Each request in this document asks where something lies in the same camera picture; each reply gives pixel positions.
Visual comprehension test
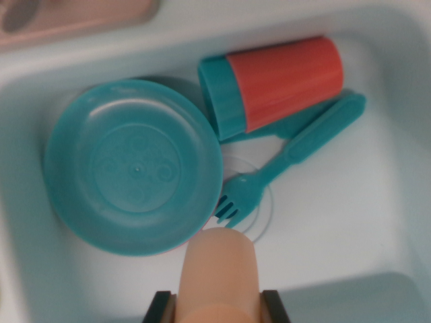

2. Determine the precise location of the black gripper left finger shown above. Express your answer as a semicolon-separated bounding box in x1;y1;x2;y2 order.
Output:
143;291;178;323

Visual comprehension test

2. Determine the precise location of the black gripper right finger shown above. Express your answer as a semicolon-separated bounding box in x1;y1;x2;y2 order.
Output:
259;289;292;323

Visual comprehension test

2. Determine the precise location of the cream detergent bottle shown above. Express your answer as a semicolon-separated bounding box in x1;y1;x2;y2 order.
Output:
176;227;262;323

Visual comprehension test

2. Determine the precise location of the light blue toy sink unit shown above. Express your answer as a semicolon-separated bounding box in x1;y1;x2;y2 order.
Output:
0;0;431;323

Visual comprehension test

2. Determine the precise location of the teal plastic plate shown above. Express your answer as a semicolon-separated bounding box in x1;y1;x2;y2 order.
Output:
43;79;224;257

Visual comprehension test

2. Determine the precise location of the teal plastic knife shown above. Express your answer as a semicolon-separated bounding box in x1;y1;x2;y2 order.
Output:
220;89;344;144

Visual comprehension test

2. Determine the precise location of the teal plastic fork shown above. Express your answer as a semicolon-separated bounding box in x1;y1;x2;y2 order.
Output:
215;93;367;229

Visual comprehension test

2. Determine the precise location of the coral cup with teal band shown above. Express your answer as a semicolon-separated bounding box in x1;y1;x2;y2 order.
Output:
197;36;345;141

